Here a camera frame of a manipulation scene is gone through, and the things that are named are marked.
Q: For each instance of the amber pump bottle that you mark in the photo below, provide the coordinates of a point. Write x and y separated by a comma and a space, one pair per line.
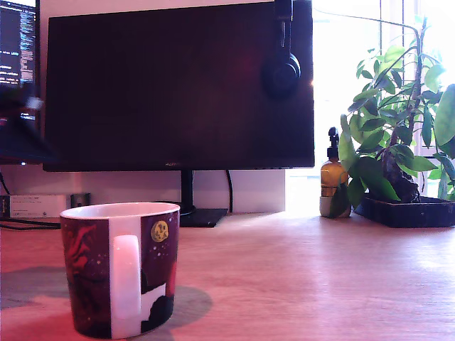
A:
330, 177

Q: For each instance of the large black monitor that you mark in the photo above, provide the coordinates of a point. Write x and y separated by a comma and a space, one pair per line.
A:
160, 89

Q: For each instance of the black headphones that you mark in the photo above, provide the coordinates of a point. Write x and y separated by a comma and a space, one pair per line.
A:
282, 72

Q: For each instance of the small grey adapter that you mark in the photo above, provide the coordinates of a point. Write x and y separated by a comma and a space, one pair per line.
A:
80, 200

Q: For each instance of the green potted plant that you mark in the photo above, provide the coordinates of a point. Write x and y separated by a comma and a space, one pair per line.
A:
377, 124

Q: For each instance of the dark red printed mug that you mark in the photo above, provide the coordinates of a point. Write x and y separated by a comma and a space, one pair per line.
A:
89, 270

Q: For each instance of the black plant tray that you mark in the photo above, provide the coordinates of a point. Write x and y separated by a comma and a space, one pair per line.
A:
409, 213

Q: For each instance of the white flat box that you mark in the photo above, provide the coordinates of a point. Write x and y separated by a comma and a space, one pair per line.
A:
39, 206

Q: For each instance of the monitor showing text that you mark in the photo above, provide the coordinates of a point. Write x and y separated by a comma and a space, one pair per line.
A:
17, 42

